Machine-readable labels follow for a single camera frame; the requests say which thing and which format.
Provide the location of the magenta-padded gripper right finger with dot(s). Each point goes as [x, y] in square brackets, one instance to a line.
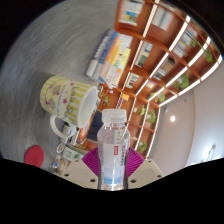
[146, 170]

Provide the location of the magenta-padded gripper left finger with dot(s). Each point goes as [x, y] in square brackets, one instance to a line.
[78, 171]

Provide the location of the clear plastic water bottle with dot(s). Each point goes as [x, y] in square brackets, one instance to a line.
[112, 156]

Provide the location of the tall green white carton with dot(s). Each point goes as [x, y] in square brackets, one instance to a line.
[71, 152]

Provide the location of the round printed sticker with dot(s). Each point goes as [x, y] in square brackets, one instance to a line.
[60, 147]
[56, 162]

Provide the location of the flat round red coaster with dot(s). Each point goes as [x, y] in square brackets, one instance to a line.
[34, 156]

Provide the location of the dark blue chair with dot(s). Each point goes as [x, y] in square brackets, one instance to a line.
[96, 125]

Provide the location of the recessed ceiling spotlight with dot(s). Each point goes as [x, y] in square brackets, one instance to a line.
[172, 118]

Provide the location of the branched ceiling lamp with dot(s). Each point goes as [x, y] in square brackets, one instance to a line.
[211, 152]

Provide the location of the yellow striped ceramic mug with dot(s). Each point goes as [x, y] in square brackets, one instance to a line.
[63, 96]

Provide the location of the wooden shelf unit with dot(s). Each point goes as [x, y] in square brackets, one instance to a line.
[156, 66]

